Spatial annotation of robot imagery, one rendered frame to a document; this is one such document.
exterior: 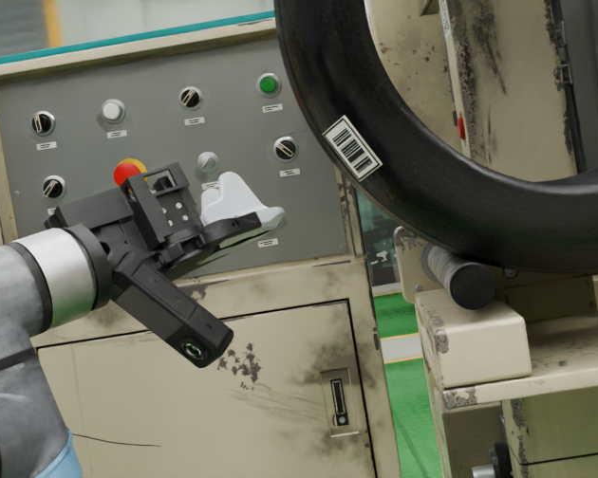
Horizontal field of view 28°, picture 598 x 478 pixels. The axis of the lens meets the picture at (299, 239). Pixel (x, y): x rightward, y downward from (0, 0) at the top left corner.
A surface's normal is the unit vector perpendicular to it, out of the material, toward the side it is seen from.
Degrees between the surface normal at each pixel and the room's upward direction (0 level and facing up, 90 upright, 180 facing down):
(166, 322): 124
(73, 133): 90
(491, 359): 90
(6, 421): 56
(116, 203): 70
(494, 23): 90
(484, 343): 90
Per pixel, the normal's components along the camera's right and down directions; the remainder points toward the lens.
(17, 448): 0.93, -0.14
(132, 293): -0.43, 0.67
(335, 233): -0.04, 0.06
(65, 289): 0.65, 0.07
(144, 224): -0.74, 0.29
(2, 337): 0.68, -0.31
